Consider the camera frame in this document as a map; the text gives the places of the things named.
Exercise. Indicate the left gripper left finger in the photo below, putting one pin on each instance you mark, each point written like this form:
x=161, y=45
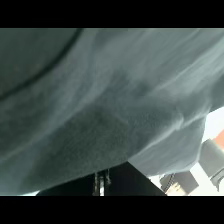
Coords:
x=73, y=188

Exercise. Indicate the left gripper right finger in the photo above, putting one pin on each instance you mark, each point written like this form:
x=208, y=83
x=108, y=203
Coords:
x=133, y=183

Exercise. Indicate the grey T-shirt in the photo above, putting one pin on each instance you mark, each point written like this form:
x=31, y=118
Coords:
x=100, y=100

